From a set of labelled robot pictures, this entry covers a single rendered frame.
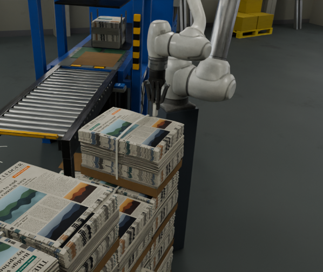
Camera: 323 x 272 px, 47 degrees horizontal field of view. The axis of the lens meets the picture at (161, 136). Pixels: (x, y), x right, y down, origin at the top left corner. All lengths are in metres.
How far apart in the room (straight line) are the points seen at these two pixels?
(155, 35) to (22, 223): 0.94
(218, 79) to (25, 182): 1.01
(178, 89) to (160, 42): 0.36
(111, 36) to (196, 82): 2.25
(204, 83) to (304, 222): 1.57
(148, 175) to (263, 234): 1.45
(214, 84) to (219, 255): 1.21
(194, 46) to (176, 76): 0.36
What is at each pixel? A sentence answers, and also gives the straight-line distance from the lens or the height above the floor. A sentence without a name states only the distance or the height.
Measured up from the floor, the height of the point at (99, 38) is 0.89.
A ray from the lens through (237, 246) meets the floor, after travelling 2.63.
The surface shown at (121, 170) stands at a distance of 1.56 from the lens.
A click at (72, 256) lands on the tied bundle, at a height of 1.02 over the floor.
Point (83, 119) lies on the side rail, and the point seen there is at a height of 0.80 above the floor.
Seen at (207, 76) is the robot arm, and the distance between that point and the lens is 1.81.
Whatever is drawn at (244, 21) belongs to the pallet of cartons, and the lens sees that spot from 9.06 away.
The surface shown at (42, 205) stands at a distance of 1.15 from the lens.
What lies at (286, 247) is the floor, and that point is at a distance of 2.73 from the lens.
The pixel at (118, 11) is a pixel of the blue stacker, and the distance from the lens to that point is 5.55.
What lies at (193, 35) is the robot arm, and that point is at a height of 1.44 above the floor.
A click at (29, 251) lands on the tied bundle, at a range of 1.02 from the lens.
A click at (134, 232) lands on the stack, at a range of 1.42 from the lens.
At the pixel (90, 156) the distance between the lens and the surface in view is 1.62.
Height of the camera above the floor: 1.75
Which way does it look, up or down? 27 degrees down
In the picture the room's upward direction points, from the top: 4 degrees clockwise
